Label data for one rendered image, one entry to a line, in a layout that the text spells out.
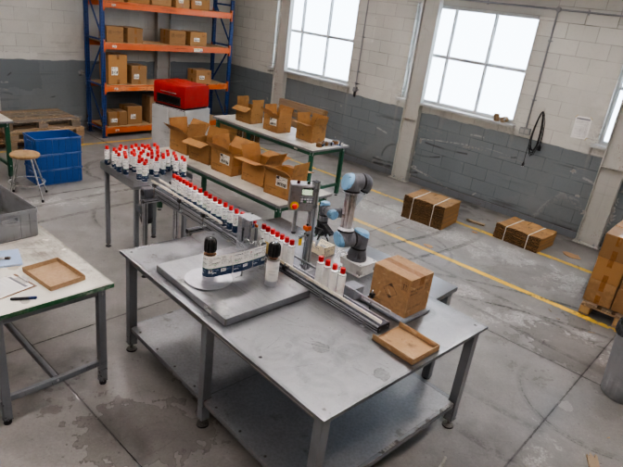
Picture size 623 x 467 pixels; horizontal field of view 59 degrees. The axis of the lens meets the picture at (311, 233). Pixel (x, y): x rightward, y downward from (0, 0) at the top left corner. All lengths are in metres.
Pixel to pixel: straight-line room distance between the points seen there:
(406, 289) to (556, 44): 5.69
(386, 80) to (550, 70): 2.75
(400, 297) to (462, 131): 5.86
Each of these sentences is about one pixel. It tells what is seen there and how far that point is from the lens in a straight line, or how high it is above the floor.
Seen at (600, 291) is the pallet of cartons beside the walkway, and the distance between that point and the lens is 6.30.
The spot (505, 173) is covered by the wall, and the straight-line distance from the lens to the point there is 8.85.
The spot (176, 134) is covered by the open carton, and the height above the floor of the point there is 0.98.
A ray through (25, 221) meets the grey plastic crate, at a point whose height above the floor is 0.93.
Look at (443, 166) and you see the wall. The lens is 9.31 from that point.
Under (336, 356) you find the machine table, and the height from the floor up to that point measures 0.83.
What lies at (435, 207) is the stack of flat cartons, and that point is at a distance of 7.62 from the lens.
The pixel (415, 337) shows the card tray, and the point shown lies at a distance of 3.42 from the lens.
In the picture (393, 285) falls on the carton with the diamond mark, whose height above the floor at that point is 1.03.
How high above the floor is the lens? 2.60
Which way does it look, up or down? 23 degrees down
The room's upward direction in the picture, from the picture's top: 8 degrees clockwise
